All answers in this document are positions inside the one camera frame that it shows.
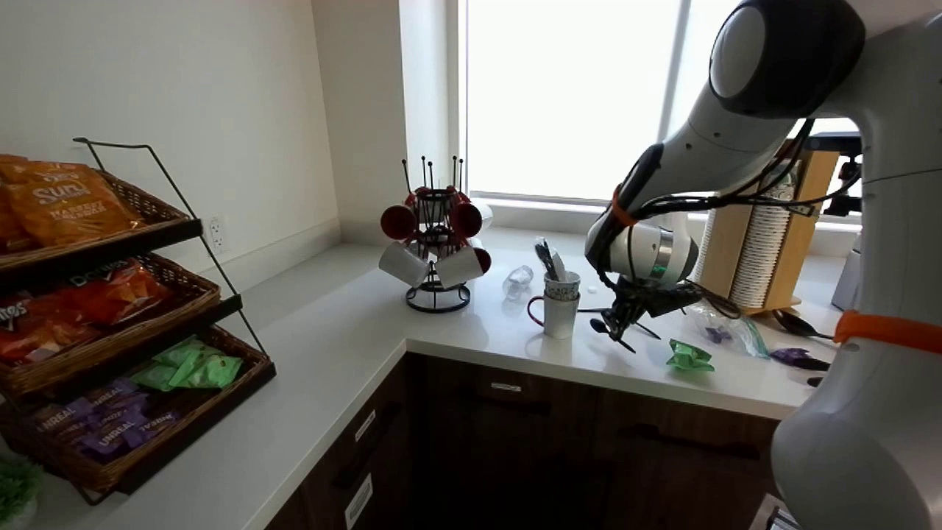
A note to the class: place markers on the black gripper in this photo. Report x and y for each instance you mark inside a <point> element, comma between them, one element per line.
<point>621,307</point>

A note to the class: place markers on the black spoon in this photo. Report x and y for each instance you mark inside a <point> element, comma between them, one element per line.
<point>594,321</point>

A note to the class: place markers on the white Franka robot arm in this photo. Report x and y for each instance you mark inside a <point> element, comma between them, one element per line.
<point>884,246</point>

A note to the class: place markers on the patterned white inner cup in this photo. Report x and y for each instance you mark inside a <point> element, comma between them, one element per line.
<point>564,288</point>

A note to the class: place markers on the white utensil in cup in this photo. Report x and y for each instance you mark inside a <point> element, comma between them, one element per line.
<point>558,265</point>

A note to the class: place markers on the black utensil in cup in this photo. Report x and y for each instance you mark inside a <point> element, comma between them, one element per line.
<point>541,258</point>

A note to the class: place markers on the purple plastic spoon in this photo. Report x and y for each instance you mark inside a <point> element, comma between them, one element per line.
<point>789,357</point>

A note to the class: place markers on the dark plastic spoon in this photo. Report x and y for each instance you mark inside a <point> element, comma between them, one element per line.
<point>796,321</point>

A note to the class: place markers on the green crumpled packet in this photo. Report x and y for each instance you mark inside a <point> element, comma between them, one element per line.
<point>689,357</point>

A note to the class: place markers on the small purple packet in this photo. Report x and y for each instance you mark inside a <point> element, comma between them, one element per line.
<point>717,335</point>

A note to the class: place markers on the teal stick packet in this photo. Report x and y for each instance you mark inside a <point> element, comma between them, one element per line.
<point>755,341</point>

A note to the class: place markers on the white roll in dispenser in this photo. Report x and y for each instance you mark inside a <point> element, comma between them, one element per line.
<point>767,252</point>

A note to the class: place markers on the dark wooden cabinet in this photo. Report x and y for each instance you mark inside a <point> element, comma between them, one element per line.
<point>509,451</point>

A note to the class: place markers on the small black utensil piece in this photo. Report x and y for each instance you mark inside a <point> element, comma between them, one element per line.
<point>817,380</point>

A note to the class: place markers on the wooden dispenser box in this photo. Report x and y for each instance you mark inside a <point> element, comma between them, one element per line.
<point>814,224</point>

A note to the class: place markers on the gray metal canister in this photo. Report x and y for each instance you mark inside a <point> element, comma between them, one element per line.
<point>849,280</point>

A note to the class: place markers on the bright window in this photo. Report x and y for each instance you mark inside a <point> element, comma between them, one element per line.
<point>559,98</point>

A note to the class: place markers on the white cabinet label sticker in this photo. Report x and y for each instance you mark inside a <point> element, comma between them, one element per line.
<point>356,501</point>

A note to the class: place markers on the green snack packets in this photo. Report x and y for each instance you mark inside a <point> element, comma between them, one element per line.
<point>191,367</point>

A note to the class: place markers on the three tier basket rack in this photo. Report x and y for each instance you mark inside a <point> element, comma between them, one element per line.
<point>118,343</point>

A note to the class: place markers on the red orange snack bag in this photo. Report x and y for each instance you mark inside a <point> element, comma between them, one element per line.
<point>107,295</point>

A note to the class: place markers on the purple snack packets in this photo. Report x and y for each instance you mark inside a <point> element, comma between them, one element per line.
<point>107,423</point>

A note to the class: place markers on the orange chip bag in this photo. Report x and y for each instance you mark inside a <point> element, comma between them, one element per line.
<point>63,201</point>

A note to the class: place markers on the small green potted plant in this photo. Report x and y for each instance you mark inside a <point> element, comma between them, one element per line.
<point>16,491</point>

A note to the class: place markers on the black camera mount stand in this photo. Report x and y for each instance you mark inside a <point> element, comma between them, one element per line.
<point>843,173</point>

